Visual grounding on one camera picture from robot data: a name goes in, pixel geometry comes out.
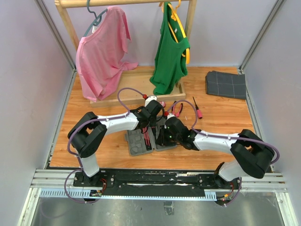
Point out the pink black screwdriver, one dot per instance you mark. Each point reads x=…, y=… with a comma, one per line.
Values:
x=199, y=113
x=154, y=131

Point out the red black tape roll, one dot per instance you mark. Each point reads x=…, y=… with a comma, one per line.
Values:
x=163, y=104

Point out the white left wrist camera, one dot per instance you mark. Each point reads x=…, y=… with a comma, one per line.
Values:
x=148, y=99

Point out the teal clothes hanger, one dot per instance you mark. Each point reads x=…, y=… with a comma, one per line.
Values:
x=97, y=20

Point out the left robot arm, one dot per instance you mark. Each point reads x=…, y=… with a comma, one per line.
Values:
x=85, y=137

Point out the folded grey checked cloth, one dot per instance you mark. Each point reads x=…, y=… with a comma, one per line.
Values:
x=226, y=85

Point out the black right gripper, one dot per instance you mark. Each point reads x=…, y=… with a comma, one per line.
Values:
x=161, y=139

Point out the green tank top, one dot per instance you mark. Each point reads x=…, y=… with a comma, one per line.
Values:
x=170, y=66

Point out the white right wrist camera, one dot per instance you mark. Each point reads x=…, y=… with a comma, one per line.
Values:
x=168, y=115

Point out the pink black utility knife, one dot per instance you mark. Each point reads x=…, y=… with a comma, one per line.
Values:
x=147, y=140

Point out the wooden clothes rack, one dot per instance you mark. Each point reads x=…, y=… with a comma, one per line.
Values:
x=137, y=78

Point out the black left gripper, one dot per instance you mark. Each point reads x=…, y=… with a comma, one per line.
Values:
x=153, y=123

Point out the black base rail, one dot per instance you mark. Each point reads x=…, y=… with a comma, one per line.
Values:
x=153, y=183

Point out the grey plastic tool case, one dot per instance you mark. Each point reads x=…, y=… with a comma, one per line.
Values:
x=136, y=140

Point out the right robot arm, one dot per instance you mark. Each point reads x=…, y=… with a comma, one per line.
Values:
x=252, y=156

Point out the pink t-shirt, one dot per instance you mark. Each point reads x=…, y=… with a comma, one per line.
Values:
x=99, y=57

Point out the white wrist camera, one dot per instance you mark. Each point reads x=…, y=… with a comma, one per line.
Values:
x=148, y=99
x=168, y=115

